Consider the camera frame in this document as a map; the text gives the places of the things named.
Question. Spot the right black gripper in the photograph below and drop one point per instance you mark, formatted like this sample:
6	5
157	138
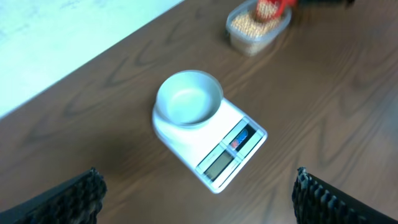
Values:
345	3

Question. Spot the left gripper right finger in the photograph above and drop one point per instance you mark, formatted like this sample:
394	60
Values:
317	202

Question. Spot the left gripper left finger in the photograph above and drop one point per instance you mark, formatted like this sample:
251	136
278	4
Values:
76	201

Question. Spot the red measuring scoop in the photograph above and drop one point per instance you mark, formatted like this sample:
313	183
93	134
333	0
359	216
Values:
271	9

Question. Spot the white digital kitchen scale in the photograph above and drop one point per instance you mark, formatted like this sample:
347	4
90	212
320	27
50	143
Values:
216	150

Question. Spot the grey round bowl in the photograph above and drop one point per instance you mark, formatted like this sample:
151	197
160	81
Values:
189	98

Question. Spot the yellow soybeans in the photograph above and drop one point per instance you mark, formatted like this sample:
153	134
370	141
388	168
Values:
246	24

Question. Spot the clear plastic container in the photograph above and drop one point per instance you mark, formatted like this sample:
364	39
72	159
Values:
248	45

